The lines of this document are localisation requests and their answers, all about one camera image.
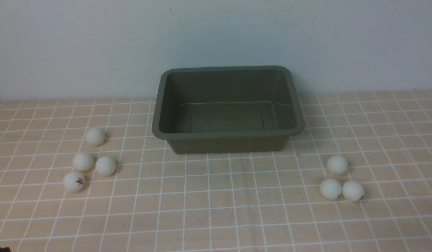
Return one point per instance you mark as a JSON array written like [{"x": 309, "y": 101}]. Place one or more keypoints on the white ping-pong ball with logo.
[{"x": 74, "y": 181}]

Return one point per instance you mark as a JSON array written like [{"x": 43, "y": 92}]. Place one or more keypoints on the olive green plastic bin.
[{"x": 227, "y": 109}]

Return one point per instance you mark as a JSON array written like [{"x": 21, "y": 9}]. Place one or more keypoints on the checkered orange tablecloth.
[{"x": 158, "y": 201}]

